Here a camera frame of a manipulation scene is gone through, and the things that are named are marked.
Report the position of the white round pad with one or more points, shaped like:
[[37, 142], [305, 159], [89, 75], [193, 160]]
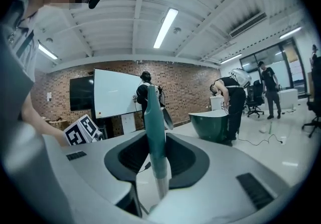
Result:
[[264, 128]]

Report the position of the white side table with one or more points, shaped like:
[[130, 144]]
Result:
[[215, 103]]

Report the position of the white shell backpack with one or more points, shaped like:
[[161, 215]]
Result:
[[166, 117]]

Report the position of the ceiling air vent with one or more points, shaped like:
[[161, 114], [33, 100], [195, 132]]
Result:
[[248, 25]]

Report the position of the long ceiling light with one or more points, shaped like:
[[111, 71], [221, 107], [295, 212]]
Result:
[[165, 28], [290, 32], [47, 51], [231, 58]]

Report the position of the person's left forearm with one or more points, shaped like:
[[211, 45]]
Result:
[[37, 122]]

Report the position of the small white cabinet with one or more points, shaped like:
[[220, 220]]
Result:
[[128, 123]]

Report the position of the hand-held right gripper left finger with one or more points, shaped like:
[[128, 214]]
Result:
[[95, 167]]

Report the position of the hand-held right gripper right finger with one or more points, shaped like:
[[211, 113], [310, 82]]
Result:
[[220, 180]]

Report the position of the black office chair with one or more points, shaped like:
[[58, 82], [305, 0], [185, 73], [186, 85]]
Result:
[[314, 97], [255, 97]]

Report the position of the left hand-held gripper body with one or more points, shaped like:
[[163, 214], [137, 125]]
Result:
[[80, 132]]

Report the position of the person's grey shirt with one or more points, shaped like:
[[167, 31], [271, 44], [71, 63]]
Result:
[[15, 80]]

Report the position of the black television screen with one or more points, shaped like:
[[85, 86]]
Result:
[[81, 93]]

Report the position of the green and white bathtub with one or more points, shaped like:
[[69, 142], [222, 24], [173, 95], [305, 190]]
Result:
[[208, 125]]

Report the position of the white whiteboard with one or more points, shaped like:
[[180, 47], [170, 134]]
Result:
[[118, 92]]

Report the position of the silver backpack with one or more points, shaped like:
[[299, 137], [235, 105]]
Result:
[[240, 77]]

